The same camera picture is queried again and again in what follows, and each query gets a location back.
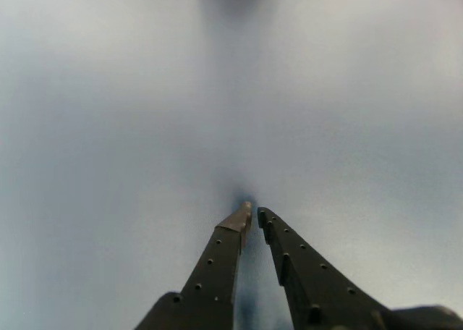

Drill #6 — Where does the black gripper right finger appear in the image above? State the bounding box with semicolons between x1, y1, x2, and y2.
256;206;395;330

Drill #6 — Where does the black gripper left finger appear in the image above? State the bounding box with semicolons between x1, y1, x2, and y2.
135;200;253;330

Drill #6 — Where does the grey table mat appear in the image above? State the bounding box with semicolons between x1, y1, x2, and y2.
0;0;463;330

